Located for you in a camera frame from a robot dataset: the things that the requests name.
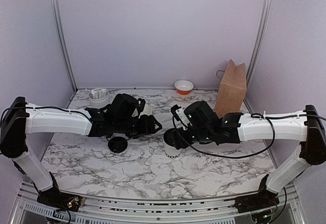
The grey cylindrical canister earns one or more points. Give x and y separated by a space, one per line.
99 103

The black plastic cup lid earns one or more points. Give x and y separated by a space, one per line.
172 138

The white sugar packets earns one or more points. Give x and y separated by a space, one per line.
98 93

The stack of white paper cups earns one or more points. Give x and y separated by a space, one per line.
146 111

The right aluminium frame post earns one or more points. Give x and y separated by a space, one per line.
259 38

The front aluminium rail base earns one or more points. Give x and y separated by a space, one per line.
95 209

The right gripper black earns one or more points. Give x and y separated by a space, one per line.
183 139

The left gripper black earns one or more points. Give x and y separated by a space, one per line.
147 127

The brown paper bag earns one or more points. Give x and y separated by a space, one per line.
232 89

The orange white bowl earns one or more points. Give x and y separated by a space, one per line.
183 87

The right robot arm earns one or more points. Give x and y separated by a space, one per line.
304 126

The left aluminium frame post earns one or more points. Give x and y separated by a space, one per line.
63 45

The white paper cup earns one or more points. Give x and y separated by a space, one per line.
171 152

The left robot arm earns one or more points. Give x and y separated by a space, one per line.
23 118

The aluminium frame post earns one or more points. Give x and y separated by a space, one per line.
259 38
63 45

